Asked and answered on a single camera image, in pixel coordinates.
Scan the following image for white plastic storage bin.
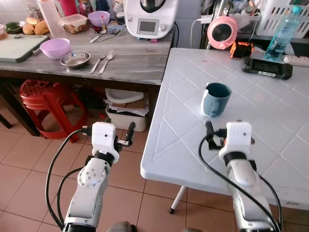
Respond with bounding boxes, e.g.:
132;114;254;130
105;88;149;132

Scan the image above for blue ceramic mug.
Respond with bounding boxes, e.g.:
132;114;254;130
201;82;233;118

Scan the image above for white plastic folding table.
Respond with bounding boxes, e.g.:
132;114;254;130
140;47;309;215

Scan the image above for metal fork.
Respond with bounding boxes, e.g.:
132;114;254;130
89;54;106;75

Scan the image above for metal spoon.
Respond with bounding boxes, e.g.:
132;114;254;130
98;49;115;75

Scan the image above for red plastic stool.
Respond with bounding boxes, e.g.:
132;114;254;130
19;79;89;144

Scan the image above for stainless steel bowl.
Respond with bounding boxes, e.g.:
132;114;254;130
60;50;91;69

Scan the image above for grey wooden counter table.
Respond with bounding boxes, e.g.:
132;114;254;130
0;28;175;137

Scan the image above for black handheld controller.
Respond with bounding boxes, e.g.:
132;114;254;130
241;56;294;81

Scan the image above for loose metal cutlery pile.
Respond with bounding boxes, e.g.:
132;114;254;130
89;28;125;44

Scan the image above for orange and black device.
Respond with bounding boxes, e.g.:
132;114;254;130
229;41;255;60

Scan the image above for large purple plastic bowl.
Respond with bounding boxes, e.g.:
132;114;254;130
39;38;72;60

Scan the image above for pink round appliance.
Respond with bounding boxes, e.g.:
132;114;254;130
207;15;239;51

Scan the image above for clear plastic food container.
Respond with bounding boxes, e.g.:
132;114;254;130
59;14;90;35

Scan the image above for small purple bowl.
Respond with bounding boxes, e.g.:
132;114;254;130
87;10;111;28

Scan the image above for white power strip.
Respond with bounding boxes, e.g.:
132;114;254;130
282;54;309;68

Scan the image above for white kitchen food processor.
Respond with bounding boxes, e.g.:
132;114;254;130
123;0;179;41

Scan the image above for green cutting board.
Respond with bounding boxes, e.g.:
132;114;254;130
0;34;50;64

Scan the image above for blue plastic water bottle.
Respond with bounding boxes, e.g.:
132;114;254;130
265;5;303;61

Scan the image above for pink plastic cup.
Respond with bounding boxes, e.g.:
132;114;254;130
58;0;79;17

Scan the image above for green fruit bowl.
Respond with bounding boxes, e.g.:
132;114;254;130
4;21;24;35

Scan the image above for white plastic laundry basket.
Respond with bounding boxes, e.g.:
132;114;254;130
255;0;309;39

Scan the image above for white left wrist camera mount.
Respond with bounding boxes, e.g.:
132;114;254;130
91;122;119;163

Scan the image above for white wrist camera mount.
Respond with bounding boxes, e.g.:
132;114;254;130
91;122;119;163
219;121;255;163

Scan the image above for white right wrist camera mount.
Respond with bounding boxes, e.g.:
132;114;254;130
219;121;255;163

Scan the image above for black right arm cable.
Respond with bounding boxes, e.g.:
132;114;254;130
198;136;283;232

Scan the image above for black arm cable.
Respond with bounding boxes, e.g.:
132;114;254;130
198;136;283;232
45;127;93;230

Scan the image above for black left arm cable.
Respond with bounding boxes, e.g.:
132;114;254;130
45;127;93;230

